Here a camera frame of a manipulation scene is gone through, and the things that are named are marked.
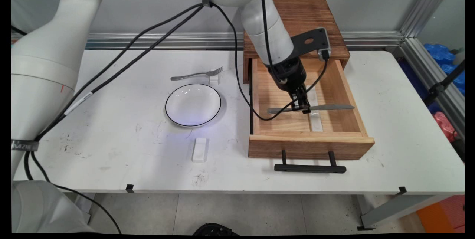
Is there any white plate with black rim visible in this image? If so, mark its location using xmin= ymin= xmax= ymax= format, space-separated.
xmin=165 ymin=83 xmax=222 ymax=127

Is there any white table leg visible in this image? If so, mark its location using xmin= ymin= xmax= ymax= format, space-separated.
xmin=75 ymin=193 xmax=95 ymax=225

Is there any upright aluminium frame post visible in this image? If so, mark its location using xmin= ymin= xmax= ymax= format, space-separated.
xmin=399 ymin=0 xmax=459 ymax=39

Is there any red plastic bag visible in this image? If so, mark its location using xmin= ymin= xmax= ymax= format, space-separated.
xmin=433 ymin=112 xmax=459 ymax=143

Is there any black camera cable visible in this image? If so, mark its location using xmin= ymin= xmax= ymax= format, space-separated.
xmin=22 ymin=1 xmax=331 ymax=180

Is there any silver metal table knife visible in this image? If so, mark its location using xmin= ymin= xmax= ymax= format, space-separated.
xmin=267 ymin=104 xmax=355 ymax=115

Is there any slanted aluminium side rail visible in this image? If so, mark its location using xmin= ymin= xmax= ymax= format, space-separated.
xmin=393 ymin=38 xmax=465 ymax=139

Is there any horizontal aluminium frame rail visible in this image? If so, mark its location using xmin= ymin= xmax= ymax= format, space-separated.
xmin=85 ymin=31 xmax=405 ymax=50

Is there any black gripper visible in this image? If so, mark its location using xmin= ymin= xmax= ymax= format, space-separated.
xmin=268 ymin=56 xmax=311 ymax=115

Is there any silver metal fork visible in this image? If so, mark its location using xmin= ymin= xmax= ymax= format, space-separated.
xmin=170 ymin=67 xmax=224 ymax=81

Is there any thin black cable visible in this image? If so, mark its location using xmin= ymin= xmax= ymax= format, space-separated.
xmin=26 ymin=152 xmax=122 ymax=234

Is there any light wooden drawer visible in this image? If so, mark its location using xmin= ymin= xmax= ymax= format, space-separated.
xmin=248 ymin=58 xmax=375 ymax=161

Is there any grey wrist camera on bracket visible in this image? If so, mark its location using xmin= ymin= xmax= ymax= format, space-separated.
xmin=291 ymin=27 xmax=332 ymax=61

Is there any grey cable strap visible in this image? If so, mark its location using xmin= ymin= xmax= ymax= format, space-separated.
xmin=11 ymin=140 xmax=40 ymax=152

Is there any grey metal table leg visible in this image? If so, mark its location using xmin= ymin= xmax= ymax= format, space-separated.
xmin=357 ymin=194 xmax=453 ymax=231

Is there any black round object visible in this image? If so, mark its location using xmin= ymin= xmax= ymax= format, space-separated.
xmin=192 ymin=223 xmax=240 ymax=236

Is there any orange cabinet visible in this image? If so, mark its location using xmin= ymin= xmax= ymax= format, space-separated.
xmin=416 ymin=195 xmax=465 ymax=234

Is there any dark wooden drawer cabinet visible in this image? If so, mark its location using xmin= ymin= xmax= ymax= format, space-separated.
xmin=243 ymin=0 xmax=351 ymax=84

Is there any dark blue plastic packaging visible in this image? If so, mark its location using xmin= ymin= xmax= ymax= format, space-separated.
xmin=399 ymin=43 xmax=465 ymax=115

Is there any black drawer handle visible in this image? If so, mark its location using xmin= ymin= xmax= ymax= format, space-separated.
xmin=274 ymin=150 xmax=347 ymax=174

